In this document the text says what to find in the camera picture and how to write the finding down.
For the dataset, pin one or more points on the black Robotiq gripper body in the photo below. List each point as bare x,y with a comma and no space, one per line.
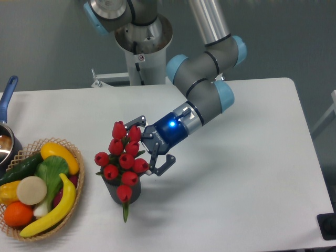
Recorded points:
161,136

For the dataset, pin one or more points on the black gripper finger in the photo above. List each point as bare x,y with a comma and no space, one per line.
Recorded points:
170,160
139,122

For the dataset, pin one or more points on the red tulip bouquet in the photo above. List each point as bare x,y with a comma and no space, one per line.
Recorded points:
123,157

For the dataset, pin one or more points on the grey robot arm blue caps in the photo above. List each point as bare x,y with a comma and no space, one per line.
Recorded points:
197,79

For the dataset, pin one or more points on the dark grey ribbed vase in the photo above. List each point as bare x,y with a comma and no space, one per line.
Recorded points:
121,192

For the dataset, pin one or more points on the purple red vegetable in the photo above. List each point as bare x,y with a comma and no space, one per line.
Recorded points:
58,197

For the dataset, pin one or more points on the yellow squash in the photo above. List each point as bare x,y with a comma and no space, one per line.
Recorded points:
55,149

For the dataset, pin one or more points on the green bok choy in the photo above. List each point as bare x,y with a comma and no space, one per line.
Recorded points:
49,171

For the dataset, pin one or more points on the yellow banana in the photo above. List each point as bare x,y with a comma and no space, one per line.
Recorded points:
57,214

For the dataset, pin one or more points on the woven wicker basket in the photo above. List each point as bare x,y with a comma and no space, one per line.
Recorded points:
30,150

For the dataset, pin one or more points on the green cucumber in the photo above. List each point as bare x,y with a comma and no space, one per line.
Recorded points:
25,168

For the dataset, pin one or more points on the beige round disc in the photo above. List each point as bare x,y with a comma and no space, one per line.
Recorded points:
31,190

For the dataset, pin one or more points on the yellow bell pepper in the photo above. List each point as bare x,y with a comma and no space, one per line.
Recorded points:
8,192

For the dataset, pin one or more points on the orange fruit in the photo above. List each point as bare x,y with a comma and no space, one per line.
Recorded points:
18,214

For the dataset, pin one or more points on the black device at table edge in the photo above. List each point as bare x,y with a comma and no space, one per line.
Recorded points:
327,225

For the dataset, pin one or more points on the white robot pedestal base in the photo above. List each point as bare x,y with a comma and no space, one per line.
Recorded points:
144,35

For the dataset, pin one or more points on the blue handled saucepan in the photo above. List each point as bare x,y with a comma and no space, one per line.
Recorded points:
10,145

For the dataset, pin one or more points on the white frame at right edge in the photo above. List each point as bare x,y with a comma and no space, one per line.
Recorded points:
327,117

